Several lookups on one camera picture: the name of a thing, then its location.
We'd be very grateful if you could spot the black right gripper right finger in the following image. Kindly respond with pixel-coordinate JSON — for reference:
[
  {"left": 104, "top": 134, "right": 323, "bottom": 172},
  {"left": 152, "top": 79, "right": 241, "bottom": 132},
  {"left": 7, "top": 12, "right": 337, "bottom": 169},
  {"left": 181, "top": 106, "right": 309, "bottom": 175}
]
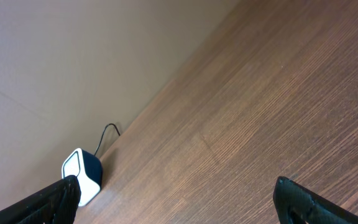
[{"left": 273, "top": 176, "right": 358, "bottom": 224}]

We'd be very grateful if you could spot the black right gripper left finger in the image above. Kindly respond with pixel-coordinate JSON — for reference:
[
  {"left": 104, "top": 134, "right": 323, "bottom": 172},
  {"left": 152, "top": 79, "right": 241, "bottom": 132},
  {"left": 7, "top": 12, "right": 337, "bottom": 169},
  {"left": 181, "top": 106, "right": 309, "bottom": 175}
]
[{"left": 0, "top": 175, "right": 81, "bottom": 224}]

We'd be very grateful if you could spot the white barcode scanner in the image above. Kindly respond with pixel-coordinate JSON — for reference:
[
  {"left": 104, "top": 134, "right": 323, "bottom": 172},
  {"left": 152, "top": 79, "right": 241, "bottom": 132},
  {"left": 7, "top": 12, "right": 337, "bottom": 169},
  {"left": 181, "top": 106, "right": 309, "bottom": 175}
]
[{"left": 62, "top": 148, "right": 103, "bottom": 207}]

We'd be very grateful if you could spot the black scanner cable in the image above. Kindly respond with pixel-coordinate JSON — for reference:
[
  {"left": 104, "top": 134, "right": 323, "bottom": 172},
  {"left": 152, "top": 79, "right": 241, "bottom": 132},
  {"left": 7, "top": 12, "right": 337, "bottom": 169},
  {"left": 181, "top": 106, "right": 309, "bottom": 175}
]
[{"left": 93, "top": 123, "right": 121, "bottom": 157}]

